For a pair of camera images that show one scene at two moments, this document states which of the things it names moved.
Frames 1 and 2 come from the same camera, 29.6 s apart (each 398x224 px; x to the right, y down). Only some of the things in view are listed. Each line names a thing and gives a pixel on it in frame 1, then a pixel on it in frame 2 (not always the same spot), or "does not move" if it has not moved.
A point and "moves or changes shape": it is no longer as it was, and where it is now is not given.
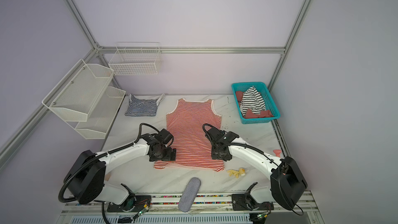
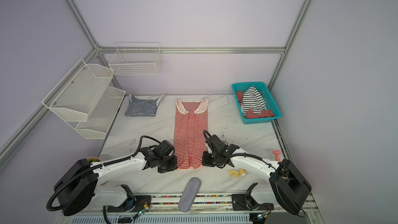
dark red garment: x=250 y=114 does not move
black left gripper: x=168 y=157 → x=173 y=166
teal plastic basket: x=269 y=102 does not move
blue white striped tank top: x=143 y=107 does not move
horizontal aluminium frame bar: x=131 y=50 does not move
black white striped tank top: x=252 y=100 does not move
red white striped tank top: x=193 y=149 moves or changes shape
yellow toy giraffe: x=241 y=171 does not move
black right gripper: x=213 y=156 → x=204 y=161
